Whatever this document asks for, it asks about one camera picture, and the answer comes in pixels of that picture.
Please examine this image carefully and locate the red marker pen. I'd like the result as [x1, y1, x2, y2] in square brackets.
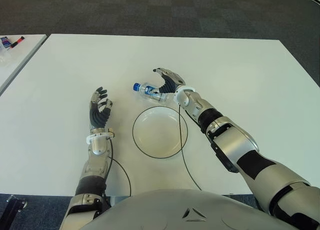
[9, 36, 26, 49]

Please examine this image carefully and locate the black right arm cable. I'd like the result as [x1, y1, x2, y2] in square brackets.
[177, 104, 202, 191]

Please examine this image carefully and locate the blue white small pack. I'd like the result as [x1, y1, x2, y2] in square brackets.
[0, 36, 13, 49]

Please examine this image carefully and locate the white side table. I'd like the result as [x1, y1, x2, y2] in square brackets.
[0, 34, 48, 95]

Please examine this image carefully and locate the white plate black rim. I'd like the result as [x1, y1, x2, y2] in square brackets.
[132, 106, 188, 160]

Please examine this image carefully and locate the black metal stand frame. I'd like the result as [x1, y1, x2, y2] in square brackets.
[0, 195, 28, 230]

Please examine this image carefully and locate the white left wrist camera ring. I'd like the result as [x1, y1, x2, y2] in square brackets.
[86, 130, 116, 145]

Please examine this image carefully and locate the clear water bottle blue cap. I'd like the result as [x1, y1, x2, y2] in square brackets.
[132, 82, 175, 103]

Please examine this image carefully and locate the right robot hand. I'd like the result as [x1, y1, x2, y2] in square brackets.
[152, 67, 186, 94]

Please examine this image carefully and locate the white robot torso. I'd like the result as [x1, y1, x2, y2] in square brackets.
[82, 188, 320, 230]

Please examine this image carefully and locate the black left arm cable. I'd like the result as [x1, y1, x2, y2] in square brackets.
[103, 137, 132, 198]

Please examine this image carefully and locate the white right wrist camera ring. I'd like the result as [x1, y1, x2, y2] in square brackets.
[172, 86, 197, 106]

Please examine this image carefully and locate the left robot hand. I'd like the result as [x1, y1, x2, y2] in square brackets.
[88, 86, 113, 131]

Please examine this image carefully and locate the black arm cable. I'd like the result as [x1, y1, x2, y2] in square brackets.
[177, 104, 202, 191]
[103, 137, 132, 198]

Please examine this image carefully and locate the white wrist camera ring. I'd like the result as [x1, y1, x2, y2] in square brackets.
[172, 86, 197, 106]
[86, 130, 116, 145]

